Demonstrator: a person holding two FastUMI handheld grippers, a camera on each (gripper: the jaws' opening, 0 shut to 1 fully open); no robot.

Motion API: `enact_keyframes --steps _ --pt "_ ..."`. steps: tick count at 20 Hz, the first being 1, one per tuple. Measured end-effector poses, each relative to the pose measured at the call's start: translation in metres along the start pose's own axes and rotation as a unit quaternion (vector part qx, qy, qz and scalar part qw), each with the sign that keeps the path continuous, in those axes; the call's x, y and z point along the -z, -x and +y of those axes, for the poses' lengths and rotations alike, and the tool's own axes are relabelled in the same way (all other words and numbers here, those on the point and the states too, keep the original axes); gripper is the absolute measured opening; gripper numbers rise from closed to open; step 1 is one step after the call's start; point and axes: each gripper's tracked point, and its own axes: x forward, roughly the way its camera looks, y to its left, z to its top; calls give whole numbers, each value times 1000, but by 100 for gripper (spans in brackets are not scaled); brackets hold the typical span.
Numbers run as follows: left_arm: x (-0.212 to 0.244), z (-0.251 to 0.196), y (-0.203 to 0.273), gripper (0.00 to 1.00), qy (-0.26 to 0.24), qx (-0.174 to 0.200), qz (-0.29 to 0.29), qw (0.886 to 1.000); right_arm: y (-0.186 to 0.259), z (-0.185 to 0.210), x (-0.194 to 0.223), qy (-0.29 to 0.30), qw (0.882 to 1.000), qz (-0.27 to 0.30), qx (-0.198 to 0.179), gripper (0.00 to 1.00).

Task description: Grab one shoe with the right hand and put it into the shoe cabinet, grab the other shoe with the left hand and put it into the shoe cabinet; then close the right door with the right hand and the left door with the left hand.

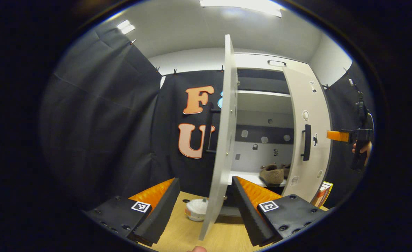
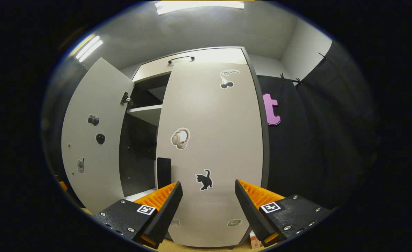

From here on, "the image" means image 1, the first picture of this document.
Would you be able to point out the small ceiling light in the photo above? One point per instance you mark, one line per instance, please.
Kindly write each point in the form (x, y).
(126, 27)

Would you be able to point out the brown fluffy shoe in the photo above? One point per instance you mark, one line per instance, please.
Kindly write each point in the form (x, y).
(272, 175)

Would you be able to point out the large ceiling light panel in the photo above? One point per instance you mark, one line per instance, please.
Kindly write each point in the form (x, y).
(241, 6)

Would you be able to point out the white cabinet shelf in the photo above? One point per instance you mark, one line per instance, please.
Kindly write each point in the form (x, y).
(244, 176)
(262, 103)

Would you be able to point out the white round container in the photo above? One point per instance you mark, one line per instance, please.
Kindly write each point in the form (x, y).
(196, 208)

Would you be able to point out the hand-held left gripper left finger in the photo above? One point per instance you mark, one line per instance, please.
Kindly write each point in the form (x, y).
(164, 213)

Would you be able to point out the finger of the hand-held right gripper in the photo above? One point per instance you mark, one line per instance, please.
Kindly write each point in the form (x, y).
(337, 135)

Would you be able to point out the white shoe cabinet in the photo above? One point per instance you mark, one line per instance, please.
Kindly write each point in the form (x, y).
(265, 161)

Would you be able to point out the white cabinet drawer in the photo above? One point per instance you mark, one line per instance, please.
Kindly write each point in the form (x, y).
(255, 61)

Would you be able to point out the white shoe cabinet door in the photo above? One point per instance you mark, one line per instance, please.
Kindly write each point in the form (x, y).
(223, 140)
(297, 98)

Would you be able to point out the yellow book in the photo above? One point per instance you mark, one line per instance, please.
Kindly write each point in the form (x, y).
(328, 184)

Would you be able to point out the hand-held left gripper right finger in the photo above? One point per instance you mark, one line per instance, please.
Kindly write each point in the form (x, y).
(248, 213)

